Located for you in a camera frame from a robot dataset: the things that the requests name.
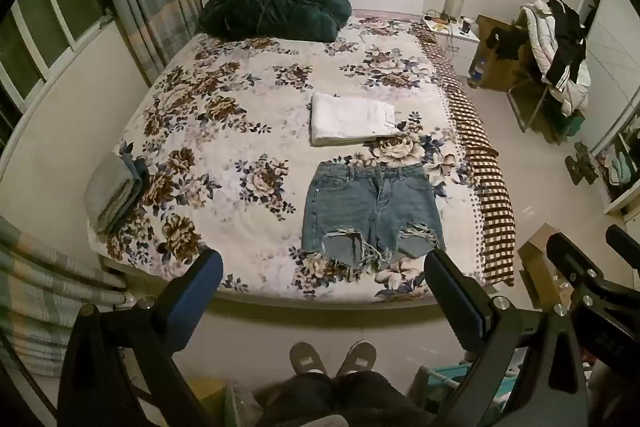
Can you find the dark slippers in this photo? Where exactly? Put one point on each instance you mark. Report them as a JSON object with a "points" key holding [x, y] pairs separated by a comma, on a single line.
{"points": [[582, 164]]}

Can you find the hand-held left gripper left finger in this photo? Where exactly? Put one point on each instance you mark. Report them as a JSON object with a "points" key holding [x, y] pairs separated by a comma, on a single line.
{"points": [[201, 274]]}

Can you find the folded grey blue clothes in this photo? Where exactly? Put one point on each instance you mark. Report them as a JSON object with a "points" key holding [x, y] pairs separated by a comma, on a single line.
{"points": [[112, 192]]}

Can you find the metal chair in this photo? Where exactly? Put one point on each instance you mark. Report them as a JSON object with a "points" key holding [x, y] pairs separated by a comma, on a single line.
{"points": [[530, 99]]}

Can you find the folded white pants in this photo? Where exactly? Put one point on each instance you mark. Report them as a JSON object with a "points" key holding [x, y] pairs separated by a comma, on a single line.
{"points": [[350, 119]]}

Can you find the brown checkered bed sheet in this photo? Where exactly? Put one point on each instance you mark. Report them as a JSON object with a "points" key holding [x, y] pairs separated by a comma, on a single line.
{"points": [[480, 147]]}

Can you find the teal basket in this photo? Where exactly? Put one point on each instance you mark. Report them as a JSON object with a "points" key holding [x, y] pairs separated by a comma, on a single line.
{"points": [[440, 379]]}

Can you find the person's right grey slipper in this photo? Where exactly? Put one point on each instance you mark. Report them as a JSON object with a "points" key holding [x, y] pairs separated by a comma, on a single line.
{"points": [[356, 358]]}

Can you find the chair with heaped clothes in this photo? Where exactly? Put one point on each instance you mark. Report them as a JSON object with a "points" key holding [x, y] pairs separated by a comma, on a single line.
{"points": [[537, 39]]}

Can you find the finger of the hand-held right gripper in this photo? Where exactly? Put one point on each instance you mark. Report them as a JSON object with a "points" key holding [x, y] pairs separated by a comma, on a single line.
{"points": [[622, 241], [575, 259]]}

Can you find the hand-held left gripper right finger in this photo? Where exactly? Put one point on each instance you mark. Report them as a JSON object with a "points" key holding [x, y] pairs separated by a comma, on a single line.
{"points": [[449, 288]]}

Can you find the floral-sheet bed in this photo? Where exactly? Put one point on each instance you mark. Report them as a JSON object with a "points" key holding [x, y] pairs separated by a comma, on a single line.
{"points": [[240, 107]]}

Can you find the white framed window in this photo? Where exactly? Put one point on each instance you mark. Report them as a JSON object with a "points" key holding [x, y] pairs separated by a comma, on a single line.
{"points": [[45, 27]]}

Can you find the plastic water bottle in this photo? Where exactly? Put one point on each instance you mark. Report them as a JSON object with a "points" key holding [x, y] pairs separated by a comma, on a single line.
{"points": [[477, 71]]}

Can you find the person's legs in dark trousers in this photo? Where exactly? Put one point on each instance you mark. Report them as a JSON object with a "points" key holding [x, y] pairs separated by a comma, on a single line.
{"points": [[345, 399]]}

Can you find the dark cup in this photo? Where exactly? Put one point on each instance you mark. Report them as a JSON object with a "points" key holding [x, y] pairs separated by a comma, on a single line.
{"points": [[466, 26]]}

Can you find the small open cardboard box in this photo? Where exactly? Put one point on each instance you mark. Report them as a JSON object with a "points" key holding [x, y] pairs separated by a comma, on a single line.
{"points": [[542, 267]]}

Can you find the black cloth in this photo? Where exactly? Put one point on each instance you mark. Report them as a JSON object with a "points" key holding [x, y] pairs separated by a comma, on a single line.
{"points": [[502, 42]]}

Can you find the dark green duvet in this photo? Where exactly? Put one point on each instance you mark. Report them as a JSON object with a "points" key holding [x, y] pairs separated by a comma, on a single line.
{"points": [[275, 7]]}

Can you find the large cardboard box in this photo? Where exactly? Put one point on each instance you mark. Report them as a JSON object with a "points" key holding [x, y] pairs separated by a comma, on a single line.
{"points": [[500, 72]]}

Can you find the person's grey slipper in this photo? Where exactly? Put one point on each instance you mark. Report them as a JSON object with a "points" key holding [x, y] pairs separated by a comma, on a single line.
{"points": [[356, 358], [307, 357]]}

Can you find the ripped denim shorts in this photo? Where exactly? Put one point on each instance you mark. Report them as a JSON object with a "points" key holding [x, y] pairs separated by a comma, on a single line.
{"points": [[370, 207]]}

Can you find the black jacket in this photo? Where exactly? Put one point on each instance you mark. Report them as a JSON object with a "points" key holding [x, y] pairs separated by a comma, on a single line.
{"points": [[570, 37]]}

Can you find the white nightstand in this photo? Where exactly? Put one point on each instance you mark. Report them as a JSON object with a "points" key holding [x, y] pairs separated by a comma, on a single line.
{"points": [[462, 44]]}

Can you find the white wardrobe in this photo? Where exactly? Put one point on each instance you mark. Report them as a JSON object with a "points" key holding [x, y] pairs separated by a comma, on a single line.
{"points": [[612, 72]]}

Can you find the person's left grey slipper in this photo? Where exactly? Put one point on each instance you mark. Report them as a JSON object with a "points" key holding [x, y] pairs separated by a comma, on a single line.
{"points": [[307, 357]]}

